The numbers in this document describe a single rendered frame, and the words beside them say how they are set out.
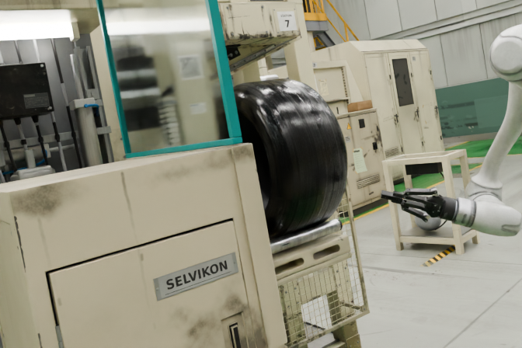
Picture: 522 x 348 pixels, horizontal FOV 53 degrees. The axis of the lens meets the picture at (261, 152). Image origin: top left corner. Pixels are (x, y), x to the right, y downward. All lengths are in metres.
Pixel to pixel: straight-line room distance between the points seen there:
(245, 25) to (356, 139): 4.60
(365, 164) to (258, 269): 5.81
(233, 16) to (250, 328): 1.41
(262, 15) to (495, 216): 1.15
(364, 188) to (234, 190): 5.79
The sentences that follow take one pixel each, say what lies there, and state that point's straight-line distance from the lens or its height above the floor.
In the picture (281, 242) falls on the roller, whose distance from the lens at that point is 1.71.
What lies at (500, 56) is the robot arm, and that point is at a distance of 1.47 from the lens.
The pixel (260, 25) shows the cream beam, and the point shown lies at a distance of 2.16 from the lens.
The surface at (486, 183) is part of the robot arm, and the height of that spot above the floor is 0.96.
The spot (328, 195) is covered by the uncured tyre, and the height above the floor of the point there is 1.03.
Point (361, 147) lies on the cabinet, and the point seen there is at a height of 0.80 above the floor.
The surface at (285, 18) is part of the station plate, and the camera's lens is 2.24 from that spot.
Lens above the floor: 1.30
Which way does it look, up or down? 3 degrees down
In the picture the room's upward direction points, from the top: 10 degrees counter-clockwise
